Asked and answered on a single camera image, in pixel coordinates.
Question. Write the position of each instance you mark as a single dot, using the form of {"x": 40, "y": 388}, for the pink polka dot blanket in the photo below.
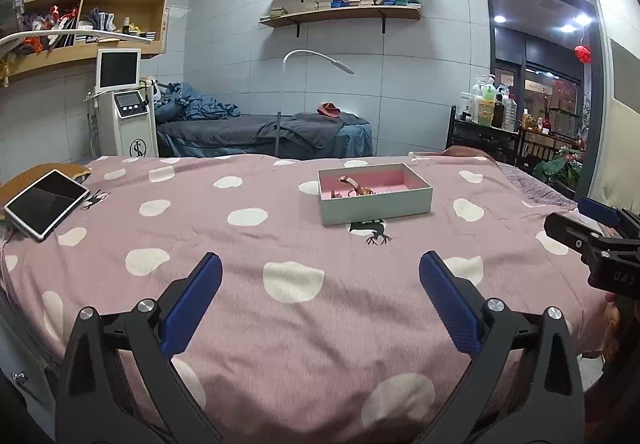
{"x": 300, "y": 349}

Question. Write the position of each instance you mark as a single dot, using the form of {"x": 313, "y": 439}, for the white framed tablet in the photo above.
{"x": 45, "y": 201}

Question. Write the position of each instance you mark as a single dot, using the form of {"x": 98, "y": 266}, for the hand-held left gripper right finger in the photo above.
{"x": 447, "y": 304}

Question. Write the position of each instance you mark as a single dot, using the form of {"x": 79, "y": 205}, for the green potted plant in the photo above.
{"x": 557, "y": 169}

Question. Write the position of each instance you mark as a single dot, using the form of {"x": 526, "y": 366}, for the grey massage bed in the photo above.
{"x": 225, "y": 139}

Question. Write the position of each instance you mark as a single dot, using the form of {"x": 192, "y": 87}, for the white beauty machine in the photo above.
{"x": 127, "y": 124}

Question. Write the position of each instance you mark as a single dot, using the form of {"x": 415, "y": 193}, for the red hanging decoration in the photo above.
{"x": 583, "y": 54}

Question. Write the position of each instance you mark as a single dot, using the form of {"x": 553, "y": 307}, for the group of bottles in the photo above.
{"x": 487, "y": 104}

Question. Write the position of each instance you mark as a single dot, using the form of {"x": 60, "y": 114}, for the pale green jewelry box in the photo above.
{"x": 375, "y": 209}

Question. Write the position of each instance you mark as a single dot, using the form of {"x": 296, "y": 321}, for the small red cloth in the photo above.
{"x": 329, "y": 110}

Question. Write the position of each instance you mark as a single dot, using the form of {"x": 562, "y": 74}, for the grey quilted mattress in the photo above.
{"x": 540, "y": 189}

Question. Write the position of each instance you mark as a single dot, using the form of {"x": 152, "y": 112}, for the mustard cushion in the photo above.
{"x": 60, "y": 167}

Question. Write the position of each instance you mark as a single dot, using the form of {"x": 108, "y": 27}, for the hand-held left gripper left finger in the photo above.
{"x": 192, "y": 309}

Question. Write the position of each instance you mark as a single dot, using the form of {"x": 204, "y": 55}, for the person's right hand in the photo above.
{"x": 611, "y": 324}

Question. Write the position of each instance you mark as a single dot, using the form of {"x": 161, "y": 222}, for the brown cushion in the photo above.
{"x": 460, "y": 153}

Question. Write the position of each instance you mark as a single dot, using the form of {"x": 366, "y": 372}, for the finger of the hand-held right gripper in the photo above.
{"x": 600, "y": 210}
{"x": 610, "y": 264}

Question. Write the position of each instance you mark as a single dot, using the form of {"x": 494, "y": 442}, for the grey towel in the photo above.
{"x": 320, "y": 129}

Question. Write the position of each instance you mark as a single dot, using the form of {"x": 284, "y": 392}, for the black metal rack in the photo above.
{"x": 545, "y": 144}

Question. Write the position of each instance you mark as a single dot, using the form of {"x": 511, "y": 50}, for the white floor lamp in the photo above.
{"x": 278, "y": 124}

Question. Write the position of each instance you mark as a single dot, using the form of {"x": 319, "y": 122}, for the black trolley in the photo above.
{"x": 482, "y": 141}

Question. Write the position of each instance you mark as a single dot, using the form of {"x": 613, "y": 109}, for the crumpled blue blanket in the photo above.
{"x": 195, "y": 104}

